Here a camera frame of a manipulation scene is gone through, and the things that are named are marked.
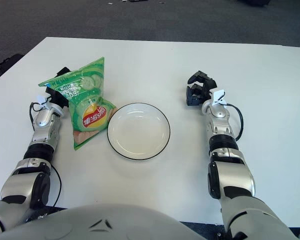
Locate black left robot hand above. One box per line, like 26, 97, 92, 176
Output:
45, 66, 70, 110

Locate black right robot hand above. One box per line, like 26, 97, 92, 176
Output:
185, 70, 218, 107

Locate green potato chips bag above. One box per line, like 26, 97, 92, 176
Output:
37, 56, 117, 152

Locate white plate with black rim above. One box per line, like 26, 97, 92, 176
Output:
106, 102, 171, 161

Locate black backpack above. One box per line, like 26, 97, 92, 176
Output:
0, 53, 25, 78

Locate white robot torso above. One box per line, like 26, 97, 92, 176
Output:
0, 202, 208, 240

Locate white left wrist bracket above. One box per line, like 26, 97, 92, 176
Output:
36, 94, 53, 111

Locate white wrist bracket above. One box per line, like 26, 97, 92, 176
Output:
211, 89, 228, 106
36, 94, 53, 111

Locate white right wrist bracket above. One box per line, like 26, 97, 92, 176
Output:
211, 89, 228, 106

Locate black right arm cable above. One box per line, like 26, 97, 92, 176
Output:
224, 102, 245, 142

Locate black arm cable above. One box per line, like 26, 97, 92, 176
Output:
224, 102, 245, 142
29, 101, 63, 208

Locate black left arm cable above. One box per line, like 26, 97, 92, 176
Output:
29, 101, 63, 208

